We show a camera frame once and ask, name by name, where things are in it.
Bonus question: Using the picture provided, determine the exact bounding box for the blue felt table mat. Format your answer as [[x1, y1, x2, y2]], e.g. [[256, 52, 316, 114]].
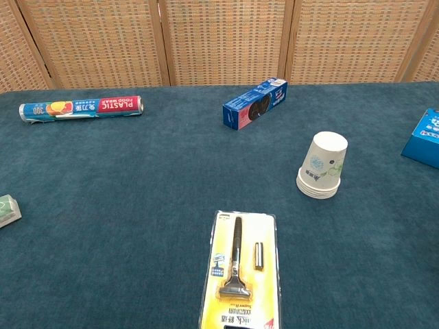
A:
[[0, 81, 439, 329]]

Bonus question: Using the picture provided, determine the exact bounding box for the yellow razor blister pack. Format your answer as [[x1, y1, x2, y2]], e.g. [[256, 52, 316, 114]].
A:
[[198, 210, 283, 329]]

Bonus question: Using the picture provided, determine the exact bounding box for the long blue toothpaste box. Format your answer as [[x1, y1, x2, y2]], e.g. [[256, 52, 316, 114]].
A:
[[222, 77, 288, 131]]

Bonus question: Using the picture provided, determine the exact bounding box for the small green white box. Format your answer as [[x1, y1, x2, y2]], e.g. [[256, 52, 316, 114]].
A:
[[0, 194, 23, 229]]

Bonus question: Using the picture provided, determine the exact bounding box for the stack of white paper cups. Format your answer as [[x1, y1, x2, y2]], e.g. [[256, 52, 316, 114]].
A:
[[296, 131, 348, 199]]

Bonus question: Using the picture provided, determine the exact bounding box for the plastic food wrap roll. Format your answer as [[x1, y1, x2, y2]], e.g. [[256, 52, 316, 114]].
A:
[[19, 95, 145, 125]]

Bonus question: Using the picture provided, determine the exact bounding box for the blue cookie box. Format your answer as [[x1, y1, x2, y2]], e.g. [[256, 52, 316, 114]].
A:
[[401, 108, 439, 169]]

